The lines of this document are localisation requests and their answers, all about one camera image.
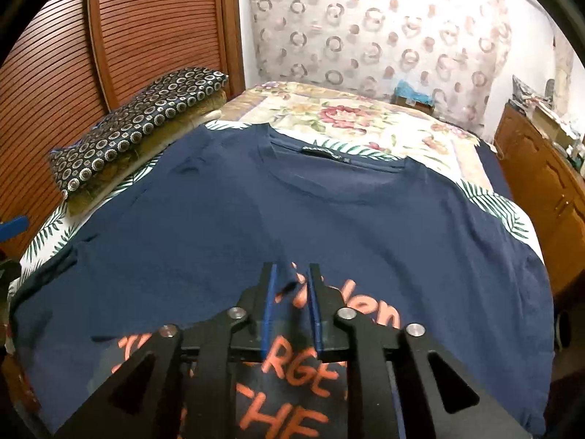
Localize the circle patterned sheer curtain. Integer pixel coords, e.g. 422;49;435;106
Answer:
249;0;513;129

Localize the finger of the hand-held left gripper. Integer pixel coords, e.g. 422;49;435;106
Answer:
0;217;29;244

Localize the blue cardboard box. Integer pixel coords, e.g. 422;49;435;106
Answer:
393;80;435;113

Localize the brown cardboard box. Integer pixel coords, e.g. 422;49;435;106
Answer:
534;104;574;143

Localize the navy t-shirt with orange print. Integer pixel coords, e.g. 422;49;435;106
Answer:
9;123;556;439

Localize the wooden cabinet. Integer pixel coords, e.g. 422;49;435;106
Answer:
494;103;585;293

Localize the dark circle patterned pillow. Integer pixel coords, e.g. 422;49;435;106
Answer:
48;68;229;199

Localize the wooden louvered wardrobe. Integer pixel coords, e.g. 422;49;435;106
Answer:
0;0;248;257

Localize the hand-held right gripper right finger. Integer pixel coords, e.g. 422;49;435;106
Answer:
307;262;533;439

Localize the olive gold cushion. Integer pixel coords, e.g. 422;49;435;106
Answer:
66;91;227;215

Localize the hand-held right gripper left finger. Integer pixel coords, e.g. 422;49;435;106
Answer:
52;262;279;439

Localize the patterned plastic bag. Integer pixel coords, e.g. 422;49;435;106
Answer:
512;75;549;107

